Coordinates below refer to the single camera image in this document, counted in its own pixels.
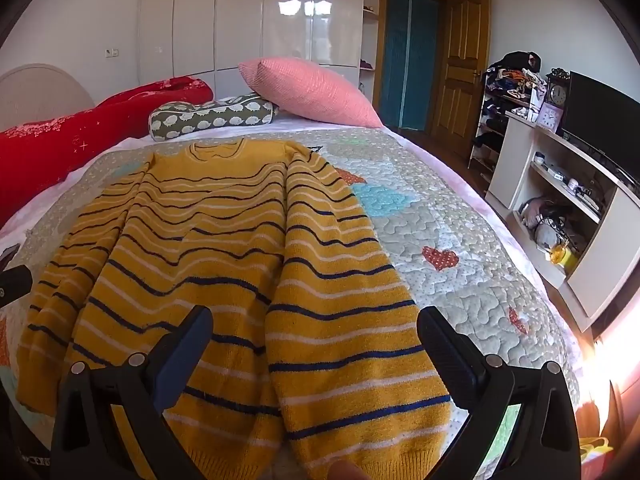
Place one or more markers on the green sheep-print pillow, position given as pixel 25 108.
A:
pixel 210 117

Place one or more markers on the patchwork quilt with hearts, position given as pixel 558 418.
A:
pixel 450 220

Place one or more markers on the white television cabinet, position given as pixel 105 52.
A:
pixel 520 160

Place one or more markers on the wooden door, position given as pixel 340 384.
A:
pixel 462 65

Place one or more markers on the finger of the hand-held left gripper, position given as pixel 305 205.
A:
pixel 15 285

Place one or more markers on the ornate dark mantel clock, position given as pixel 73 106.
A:
pixel 556 91

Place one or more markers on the yellow striped knit sweater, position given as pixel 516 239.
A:
pixel 225 240

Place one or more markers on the pink pillow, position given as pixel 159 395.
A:
pixel 310 90

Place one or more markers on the pink alarm clock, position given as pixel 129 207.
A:
pixel 549 116

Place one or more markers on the pale round headboard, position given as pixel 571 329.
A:
pixel 40 95

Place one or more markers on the person's right hand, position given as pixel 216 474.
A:
pixel 347 472

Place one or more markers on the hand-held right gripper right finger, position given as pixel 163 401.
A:
pixel 445 356

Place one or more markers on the pile of clothes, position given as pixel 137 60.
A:
pixel 515 72

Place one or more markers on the white wall socket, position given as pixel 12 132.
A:
pixel 113 52

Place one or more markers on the cluttered clothes shelf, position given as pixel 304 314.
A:
pixel 487 135

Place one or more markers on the yellow item in cabinet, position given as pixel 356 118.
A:
pixel 565 257

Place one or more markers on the glossy white wardrobe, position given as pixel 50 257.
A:
pixel 250 15

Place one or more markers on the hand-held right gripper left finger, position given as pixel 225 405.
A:
pixel 184 355

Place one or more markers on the red blanket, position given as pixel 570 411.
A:
pixel 75 135

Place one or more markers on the teal door screen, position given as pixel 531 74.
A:
pixel 410 55

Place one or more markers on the black television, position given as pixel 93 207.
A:
pixel 597 115

